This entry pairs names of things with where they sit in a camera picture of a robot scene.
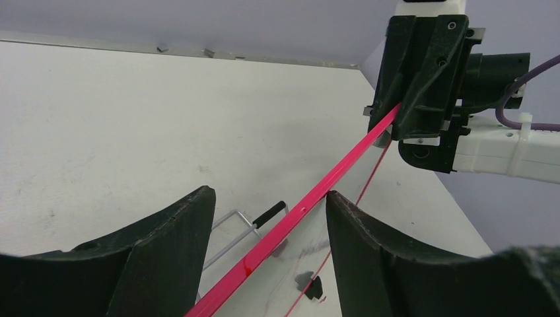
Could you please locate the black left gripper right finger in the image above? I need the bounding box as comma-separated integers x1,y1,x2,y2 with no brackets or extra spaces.
326,191,559,316

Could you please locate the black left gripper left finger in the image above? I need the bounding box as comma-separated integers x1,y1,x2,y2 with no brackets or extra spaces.
1,186,216,316

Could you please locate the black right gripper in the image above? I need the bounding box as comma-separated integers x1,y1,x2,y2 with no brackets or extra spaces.
368,15,530,173

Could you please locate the pink framed whiteboard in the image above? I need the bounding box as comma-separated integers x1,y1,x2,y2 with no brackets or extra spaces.
186,103,402,317

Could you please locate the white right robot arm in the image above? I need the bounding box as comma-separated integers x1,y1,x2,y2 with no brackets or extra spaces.
365,15,559,184

